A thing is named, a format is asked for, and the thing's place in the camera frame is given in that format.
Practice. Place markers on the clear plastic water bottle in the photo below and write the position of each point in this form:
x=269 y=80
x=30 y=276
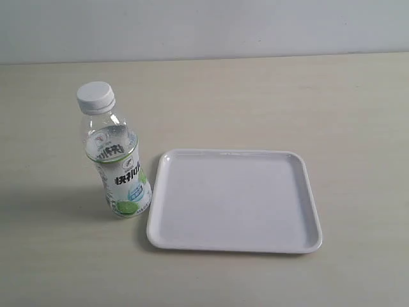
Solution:
x=112 y=146

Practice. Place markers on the white bottle cap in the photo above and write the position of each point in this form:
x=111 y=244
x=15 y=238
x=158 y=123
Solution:
x=94 y=96

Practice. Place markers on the white rectangular plastic tray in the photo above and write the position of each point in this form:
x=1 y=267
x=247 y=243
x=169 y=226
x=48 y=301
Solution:
x=253 y=201

